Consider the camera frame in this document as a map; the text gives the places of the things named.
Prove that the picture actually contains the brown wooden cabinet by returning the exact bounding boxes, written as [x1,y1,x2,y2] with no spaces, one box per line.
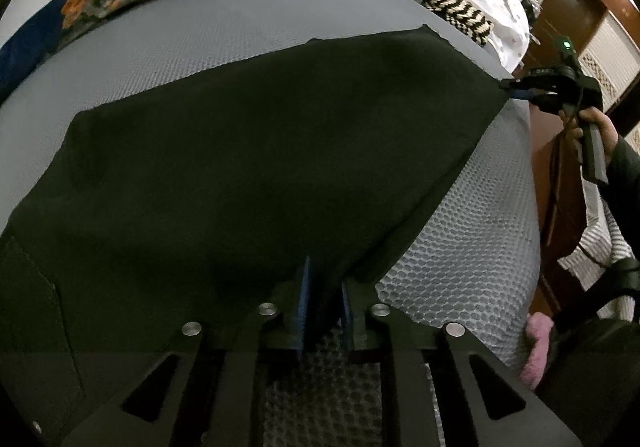
[529,102,592,310]

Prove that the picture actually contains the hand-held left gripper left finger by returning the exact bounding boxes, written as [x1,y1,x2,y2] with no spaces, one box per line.
[60,255,321,447]

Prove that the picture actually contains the grey white striped cloth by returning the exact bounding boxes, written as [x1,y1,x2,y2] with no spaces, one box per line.
[556,177,637,324]

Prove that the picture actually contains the person's right hand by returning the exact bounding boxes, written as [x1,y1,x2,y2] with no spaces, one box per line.
[557,104,622,164]

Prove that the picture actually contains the black white striped knit cloth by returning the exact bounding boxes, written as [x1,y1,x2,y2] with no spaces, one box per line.
[422,0,497,46]

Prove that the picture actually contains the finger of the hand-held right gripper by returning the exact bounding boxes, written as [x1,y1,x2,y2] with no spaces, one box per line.
[497,76,546,91]
[509,88,568,116]

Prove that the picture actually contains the white lattice panel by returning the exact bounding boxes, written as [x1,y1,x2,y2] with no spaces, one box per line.
[581,11,640,104]

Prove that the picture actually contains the black pants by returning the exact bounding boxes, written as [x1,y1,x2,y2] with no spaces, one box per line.
[0,25,511,447]

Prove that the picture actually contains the pink fluffy slipper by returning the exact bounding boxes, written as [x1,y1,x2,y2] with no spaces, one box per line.
[519,312,557,391]

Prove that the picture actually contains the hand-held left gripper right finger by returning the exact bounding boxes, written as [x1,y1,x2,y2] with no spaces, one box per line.
[341,277,584,447]

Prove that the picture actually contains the person's right forearm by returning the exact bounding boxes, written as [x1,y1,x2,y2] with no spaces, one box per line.
[597,136,640,259]

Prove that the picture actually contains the grey mesh mattress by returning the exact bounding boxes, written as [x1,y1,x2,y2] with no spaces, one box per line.
[0,0,544,447]

